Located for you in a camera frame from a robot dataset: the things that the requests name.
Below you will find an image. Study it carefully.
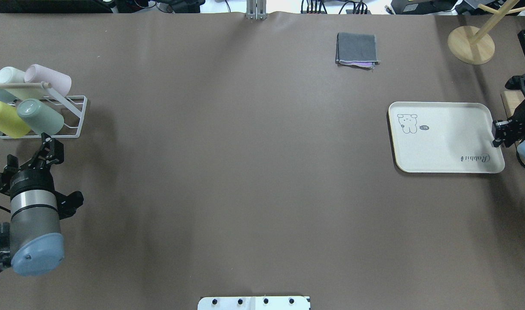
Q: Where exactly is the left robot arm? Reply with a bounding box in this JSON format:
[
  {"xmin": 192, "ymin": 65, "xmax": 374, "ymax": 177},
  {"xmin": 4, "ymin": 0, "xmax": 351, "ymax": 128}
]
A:
[{"xmin": 0, "ymin": 133, "xmax": 84, "ymax": 276}]

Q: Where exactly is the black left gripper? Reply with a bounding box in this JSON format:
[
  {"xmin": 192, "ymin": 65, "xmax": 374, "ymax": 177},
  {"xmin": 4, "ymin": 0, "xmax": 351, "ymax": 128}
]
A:
[{"xmin": 0, "ymin": 132, "xmax": 84, "ymax": 220}]

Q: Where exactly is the yellow plastic cup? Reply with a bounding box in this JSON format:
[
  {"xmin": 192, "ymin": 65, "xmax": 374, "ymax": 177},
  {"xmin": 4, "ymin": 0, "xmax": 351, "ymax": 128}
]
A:
[{"xmin": 0, "ymin": 101, "xmax": 31, "ymax": 139}]

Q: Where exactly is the pink plastic cup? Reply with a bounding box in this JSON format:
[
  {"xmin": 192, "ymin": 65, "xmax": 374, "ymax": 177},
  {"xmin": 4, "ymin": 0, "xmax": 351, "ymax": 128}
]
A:
[{"xmin": 24, "ymin": 64, "xmax": 72, "ymax": 96}]

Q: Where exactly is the folded grey cloth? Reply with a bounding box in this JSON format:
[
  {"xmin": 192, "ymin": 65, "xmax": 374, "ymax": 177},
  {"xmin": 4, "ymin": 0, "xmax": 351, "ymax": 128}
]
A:
[{"xmin": 335, "ymin": 32, "xmax": 380, "ymax": 69}]

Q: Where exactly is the cream white plastic cup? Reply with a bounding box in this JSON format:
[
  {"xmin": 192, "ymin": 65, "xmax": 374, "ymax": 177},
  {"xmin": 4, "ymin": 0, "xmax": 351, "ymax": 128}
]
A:
[{"xmin": 0, "ymin": 66, "xmax": 46, "ymax": 101}]

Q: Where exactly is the wooden mug tree stand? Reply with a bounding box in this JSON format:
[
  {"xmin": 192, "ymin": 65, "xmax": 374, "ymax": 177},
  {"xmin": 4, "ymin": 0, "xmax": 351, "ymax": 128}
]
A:
[{"xmin": 448, "ymin": 0, "xmax": 525, "ymax": 65}]

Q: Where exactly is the wooden cutting board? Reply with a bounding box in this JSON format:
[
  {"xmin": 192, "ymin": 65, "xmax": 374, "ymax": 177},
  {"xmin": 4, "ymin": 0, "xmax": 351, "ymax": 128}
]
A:
[{"xmin": 501, "ymin": 90, "xmax": 525, "ymax": 118}]

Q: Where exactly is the aluminium frame post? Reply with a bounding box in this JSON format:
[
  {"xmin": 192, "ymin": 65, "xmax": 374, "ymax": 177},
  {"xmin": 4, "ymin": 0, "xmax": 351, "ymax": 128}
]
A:
[{"xmin": 245, "ymin": 0, "xmax": 268, "ymax": 20}]

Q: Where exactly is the green plastic cup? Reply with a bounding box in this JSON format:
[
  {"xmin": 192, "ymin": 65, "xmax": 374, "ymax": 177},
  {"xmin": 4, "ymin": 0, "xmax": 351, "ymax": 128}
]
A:
[{"xmin": 16, "ymin": 99, "xmax": 65, "ymax": 135}]

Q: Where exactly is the cream rectangular tray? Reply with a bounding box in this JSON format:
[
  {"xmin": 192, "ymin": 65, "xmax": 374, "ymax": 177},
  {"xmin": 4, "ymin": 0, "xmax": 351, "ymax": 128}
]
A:
[{"xmin": 388, "ymin": 102, "xmax": 505, "ymax": 174}]

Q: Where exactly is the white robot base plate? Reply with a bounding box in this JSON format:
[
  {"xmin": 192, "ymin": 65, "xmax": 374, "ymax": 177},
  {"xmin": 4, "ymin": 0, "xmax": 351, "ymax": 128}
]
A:
[{"xmin": 197, "ymin": 296, "xmax": 311, "ymax": 310}]

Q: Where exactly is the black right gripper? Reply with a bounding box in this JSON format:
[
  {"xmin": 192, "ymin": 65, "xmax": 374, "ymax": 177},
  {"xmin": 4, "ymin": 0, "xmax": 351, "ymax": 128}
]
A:
[{"xmin": 492, "ymin": 73, "xmax": 525, "ymax": 147}]

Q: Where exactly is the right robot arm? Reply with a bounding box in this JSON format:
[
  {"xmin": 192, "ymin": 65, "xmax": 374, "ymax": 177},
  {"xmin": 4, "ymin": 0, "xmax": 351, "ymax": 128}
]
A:
[{"xmin": 491, "ymin": 73, "xmax": 525, "ymax": 169}]

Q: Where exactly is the white wire cup rack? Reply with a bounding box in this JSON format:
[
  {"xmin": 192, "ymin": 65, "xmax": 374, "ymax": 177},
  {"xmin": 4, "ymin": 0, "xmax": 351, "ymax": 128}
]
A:
[{"xmin": 0, "ymin": 82, "xmax": 89, "ymax": 139}]

